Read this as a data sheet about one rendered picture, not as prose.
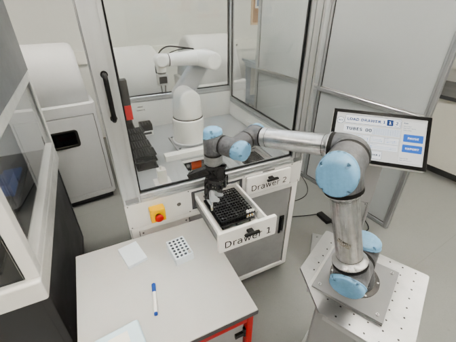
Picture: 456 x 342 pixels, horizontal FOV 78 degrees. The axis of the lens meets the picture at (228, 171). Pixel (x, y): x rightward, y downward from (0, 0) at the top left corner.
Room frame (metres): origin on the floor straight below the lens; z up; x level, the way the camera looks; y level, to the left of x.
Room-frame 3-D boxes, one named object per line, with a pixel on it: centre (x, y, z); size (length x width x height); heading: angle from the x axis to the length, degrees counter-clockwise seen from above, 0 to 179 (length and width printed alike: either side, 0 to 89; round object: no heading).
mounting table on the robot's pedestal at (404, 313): (0.75, -0.54, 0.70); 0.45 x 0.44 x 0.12; 52
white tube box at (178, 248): (0.91, 0.22, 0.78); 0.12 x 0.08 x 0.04; 31
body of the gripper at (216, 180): (0.99, 0.05, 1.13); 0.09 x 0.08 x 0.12; 70
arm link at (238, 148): (0.95, -0.03, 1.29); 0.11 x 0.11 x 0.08; 54
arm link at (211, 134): (0.99, 0.06, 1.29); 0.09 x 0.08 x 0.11; 54
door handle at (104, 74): (1.01, 0.43, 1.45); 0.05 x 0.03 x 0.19; 26
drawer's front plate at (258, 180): (1.35, -0.23, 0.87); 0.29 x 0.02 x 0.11; 116
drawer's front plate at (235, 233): (0.92, -0.09, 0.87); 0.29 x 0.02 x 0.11; 116
